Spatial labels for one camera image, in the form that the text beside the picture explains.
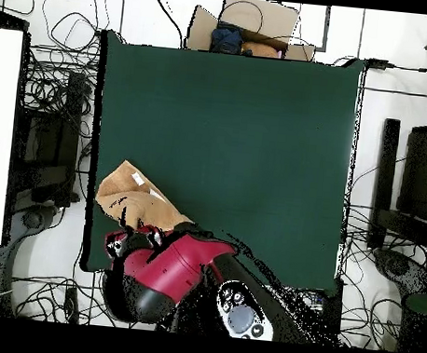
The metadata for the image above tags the black looped cable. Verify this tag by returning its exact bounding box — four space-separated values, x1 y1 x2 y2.
36 0 114 58

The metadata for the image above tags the black metal stand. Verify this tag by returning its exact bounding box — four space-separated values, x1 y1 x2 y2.
7 66 92 210

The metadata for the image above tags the black adapter cable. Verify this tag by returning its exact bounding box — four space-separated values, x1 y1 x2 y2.
386 45 427 74

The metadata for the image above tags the brown cardboard box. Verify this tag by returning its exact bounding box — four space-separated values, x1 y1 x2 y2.
185 0 321 62

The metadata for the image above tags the orange garment in box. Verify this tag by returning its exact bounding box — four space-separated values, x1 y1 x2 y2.
241 40 282 60

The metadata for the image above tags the black slim power strip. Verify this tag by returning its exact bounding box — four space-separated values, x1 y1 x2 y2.
62 286 83 324

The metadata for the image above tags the black power adapter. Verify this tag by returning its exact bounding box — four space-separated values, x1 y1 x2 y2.
366 58 390 72

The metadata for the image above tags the orange terry towel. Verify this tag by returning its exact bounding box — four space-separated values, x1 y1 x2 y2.
91 156 200 237

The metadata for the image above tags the grey chair base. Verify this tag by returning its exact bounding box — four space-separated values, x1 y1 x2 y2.
7 201 60 259
370 246 427 297

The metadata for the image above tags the dark green table cloth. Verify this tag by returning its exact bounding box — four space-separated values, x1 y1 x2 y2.
78 29 368 298

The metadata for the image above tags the dark blue garment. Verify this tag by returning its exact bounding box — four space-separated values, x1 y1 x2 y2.
209 20 246 56

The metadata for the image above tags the black metal frame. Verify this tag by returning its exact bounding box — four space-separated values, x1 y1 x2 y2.
366 116 427 255

